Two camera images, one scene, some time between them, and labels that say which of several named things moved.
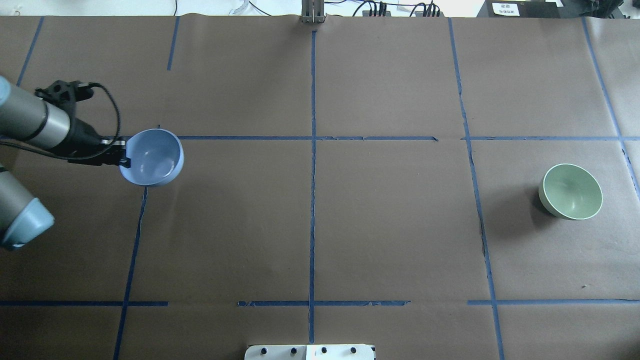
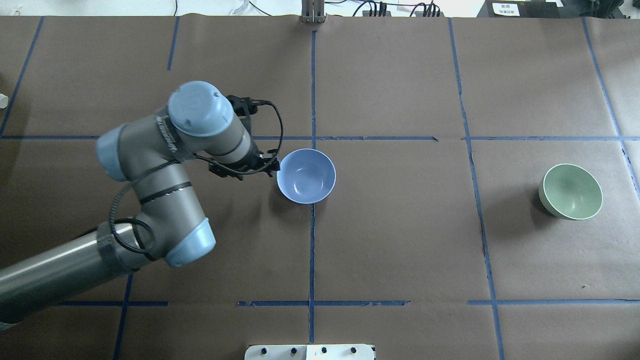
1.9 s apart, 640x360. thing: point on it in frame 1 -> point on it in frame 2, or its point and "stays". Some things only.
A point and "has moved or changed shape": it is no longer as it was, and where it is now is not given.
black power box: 520,9 stays
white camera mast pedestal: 309,352 stays
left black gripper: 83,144 -> 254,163
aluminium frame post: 313,11 stays
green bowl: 570,191 stays
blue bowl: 156,156 has moved or changed shape
